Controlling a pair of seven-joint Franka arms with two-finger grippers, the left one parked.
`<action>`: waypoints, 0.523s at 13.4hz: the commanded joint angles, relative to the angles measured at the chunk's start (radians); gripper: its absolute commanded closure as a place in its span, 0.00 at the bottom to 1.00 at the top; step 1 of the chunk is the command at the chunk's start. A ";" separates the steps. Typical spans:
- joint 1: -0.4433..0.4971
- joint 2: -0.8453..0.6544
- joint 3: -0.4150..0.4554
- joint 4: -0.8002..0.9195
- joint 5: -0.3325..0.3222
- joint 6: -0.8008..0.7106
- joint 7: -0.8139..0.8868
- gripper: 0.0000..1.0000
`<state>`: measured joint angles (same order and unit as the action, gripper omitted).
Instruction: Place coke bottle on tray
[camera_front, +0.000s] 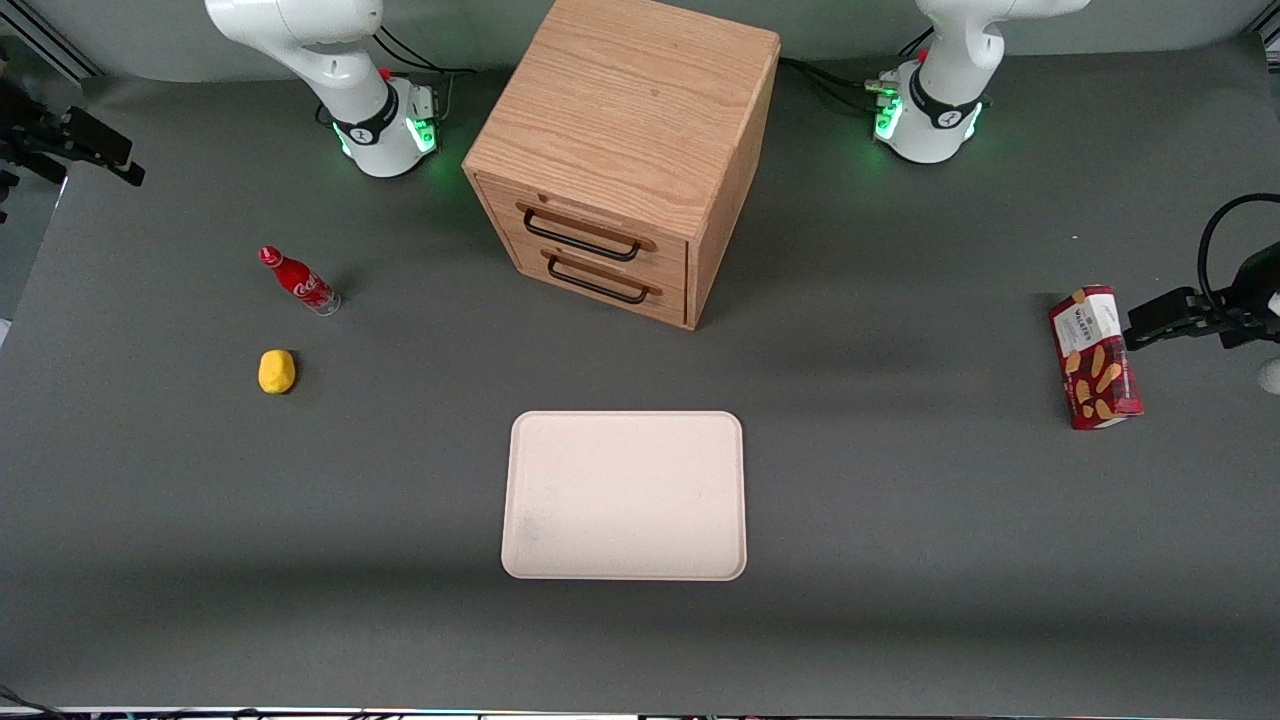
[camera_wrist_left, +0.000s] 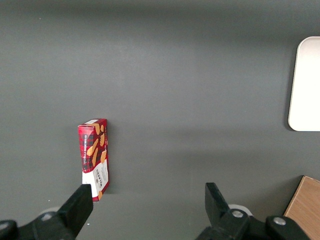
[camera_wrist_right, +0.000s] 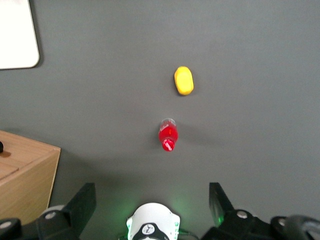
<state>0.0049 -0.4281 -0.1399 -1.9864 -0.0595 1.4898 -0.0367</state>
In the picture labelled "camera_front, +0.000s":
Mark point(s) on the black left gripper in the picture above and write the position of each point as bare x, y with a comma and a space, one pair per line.
1236, 316

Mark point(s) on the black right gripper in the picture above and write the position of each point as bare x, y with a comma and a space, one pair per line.
30, 140

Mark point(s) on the red coke bottle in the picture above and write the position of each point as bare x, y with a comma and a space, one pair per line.
300, 282

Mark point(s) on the beige rectangular tray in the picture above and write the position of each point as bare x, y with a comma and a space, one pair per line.
625, 495

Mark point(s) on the red biscuit box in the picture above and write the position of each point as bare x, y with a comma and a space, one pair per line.
1095, 355

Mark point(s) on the yellow lemon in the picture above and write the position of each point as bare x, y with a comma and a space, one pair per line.
277, 371

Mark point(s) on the wooden two-drawer cabinet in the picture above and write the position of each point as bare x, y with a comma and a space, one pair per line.
620, 110

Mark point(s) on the black mount piece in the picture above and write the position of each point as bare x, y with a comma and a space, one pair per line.
6, 195

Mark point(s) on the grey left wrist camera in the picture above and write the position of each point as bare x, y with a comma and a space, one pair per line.
1270, 376

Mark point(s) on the aluminium frame rail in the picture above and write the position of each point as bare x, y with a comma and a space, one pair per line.
1270, 38
50, 48

